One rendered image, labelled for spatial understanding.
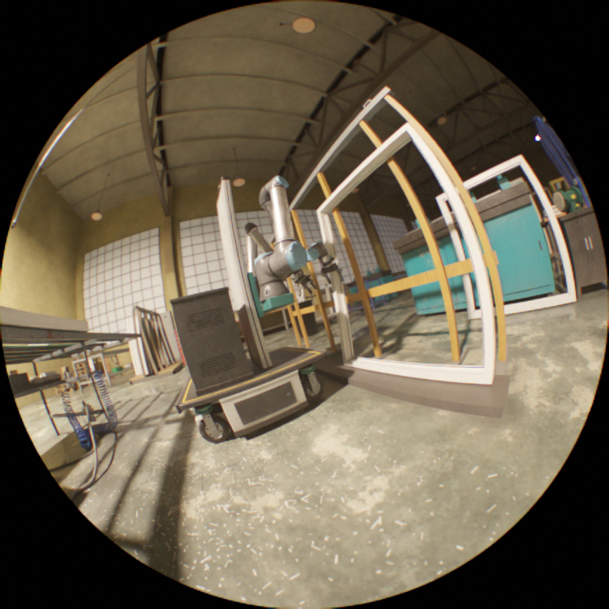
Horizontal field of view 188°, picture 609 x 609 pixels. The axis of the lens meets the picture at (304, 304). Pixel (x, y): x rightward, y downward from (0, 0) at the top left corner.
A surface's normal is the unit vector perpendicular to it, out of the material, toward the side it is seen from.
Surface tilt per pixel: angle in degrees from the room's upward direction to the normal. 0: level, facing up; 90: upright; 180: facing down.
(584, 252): 90
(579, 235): 90
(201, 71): 180
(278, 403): 90
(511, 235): 90
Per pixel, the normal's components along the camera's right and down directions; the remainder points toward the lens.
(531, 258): -0.87, 0.23
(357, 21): 0.27, 0.96
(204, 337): 0.48, -0.16
